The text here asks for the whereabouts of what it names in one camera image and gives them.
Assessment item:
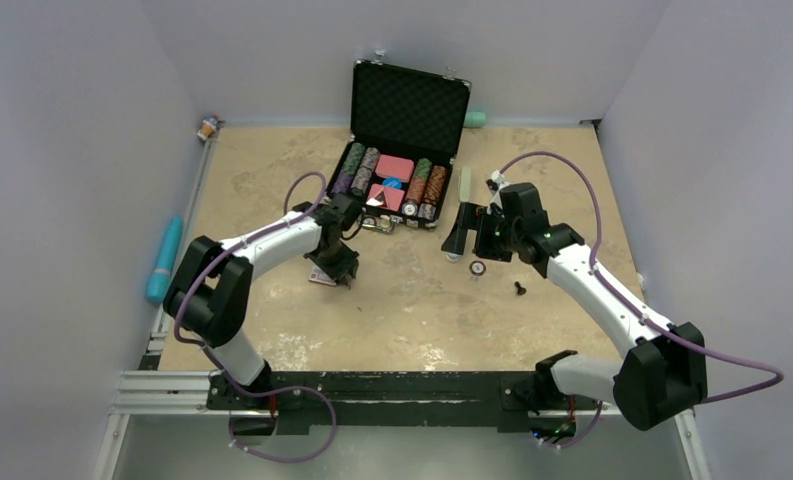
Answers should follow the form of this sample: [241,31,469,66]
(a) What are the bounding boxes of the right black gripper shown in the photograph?
[441,202,521,262]

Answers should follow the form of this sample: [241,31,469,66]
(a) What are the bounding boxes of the green stapler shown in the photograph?
[458,166,472,203]

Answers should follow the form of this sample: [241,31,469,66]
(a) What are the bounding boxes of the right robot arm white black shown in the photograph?
[441,182,708,431]

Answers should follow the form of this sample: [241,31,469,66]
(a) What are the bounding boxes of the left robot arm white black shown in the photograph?
[162,194,362,409]

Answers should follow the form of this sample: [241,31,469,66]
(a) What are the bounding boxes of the red white staple box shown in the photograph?
[308,266,337,287]

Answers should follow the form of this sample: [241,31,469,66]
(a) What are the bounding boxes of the brown poker chip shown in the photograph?
[469,260,487,277]

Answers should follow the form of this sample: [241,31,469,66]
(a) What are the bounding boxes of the pink card deck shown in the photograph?
[375,155,415,182]

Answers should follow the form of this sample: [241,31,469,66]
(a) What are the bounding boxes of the blue dealer button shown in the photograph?
[381,177,403,190]

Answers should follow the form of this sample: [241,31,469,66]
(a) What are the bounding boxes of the mint green cylinder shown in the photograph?
[463,111,487,129]

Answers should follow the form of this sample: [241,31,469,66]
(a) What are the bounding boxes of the black poker chip case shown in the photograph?
[326,60,472,230]

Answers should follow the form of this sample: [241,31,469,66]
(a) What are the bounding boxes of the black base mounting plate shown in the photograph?
[206,371,597,437]

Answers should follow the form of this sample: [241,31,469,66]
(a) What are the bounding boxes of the teal cylinder tool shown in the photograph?
[145,216,183,304]

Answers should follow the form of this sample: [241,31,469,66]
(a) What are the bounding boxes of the small orange bottle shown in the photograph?
[196,115,221,142]

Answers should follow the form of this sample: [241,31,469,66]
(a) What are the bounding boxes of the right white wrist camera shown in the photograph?
[486,170,509,211]

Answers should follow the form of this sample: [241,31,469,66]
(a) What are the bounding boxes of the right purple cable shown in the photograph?
[495,151,785,452]

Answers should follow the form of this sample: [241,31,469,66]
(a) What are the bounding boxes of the aluminium frame rail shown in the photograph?
[92,135,712,480]

